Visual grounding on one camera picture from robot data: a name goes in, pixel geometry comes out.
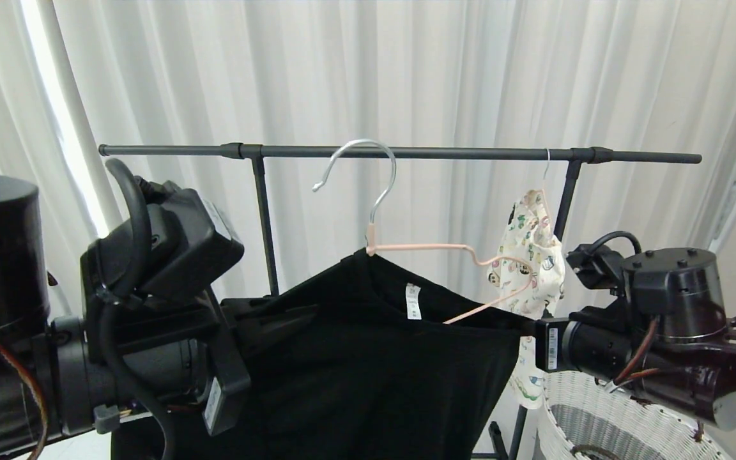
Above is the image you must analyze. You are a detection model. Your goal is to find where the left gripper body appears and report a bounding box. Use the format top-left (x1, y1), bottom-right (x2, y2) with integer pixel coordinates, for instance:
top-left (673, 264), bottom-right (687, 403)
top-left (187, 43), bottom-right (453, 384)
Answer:
top-left (52, 307), bottom-right (252, 437)

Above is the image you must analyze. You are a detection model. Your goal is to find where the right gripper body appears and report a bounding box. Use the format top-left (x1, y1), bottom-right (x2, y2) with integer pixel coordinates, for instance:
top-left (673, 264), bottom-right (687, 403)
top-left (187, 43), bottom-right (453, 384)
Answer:
top-left (535, 318), bottom-right (631, 372)

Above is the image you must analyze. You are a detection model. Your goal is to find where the cream printed garment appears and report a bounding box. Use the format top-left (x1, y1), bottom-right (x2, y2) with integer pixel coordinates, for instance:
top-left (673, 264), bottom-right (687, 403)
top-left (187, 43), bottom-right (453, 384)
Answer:
top-left (487, 188), bottom-right (565, 410)

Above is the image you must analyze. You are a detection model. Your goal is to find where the black garment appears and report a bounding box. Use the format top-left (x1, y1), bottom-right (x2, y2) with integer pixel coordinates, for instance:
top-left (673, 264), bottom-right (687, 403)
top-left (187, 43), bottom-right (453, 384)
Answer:
top-left (109, 249), bottom-right (536, 460)

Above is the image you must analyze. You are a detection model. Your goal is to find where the white laundry basket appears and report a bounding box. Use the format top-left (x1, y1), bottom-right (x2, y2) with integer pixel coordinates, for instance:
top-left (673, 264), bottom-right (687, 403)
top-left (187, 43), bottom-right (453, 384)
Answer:
top-left (534, 371), bottom-right (734, 460)

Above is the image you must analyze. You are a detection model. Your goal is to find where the black clothes rack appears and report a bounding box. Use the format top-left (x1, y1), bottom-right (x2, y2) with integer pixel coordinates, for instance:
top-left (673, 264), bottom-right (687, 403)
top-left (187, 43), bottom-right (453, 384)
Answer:
top-left (98, 142), bottom-right (703, 460)

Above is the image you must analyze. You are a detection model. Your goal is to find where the white curtain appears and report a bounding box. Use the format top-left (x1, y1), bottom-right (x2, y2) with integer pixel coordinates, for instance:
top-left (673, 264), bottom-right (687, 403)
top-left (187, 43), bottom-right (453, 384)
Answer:
top-left (0, 0), bottom-right (736, 384)

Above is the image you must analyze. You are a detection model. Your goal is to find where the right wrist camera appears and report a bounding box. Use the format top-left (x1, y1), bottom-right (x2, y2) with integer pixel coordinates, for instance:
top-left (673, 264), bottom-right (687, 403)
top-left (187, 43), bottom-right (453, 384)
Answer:
top-left (566, 243), bottom-right (627, 320)

